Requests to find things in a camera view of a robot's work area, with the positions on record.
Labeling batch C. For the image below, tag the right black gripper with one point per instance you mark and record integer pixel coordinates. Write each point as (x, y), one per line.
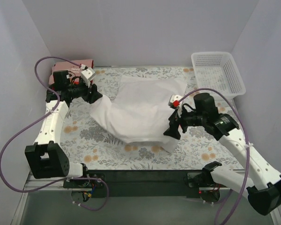
(177, 123)

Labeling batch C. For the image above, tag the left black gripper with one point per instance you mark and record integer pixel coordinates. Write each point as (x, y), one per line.
(91, 91)

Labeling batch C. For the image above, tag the white t shirt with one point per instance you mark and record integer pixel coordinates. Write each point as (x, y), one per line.
(140, 111)

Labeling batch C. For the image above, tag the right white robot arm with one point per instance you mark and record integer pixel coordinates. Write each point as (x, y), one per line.
(262, 187)

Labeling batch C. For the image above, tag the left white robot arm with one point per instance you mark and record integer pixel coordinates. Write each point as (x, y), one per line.
(46, 157)

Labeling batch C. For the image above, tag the folded red t shirt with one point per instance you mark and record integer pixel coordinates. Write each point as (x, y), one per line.
(88, 63)

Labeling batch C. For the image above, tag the folded pink printed t shirt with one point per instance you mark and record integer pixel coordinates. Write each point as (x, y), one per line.
(59, 66)

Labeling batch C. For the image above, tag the floral patterned table mat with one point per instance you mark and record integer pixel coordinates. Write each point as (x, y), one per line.
(84, 141)

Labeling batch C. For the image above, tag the white plastic mesh basket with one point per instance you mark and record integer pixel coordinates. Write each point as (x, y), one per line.
(218, 71)

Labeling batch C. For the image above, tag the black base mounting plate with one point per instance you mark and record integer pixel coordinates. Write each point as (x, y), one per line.
(143, 183)

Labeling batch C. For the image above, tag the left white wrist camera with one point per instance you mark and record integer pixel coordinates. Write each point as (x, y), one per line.
(87, 74)

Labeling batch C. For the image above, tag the aluminium extrusion rail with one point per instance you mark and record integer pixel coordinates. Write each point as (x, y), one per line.
(57, 184)

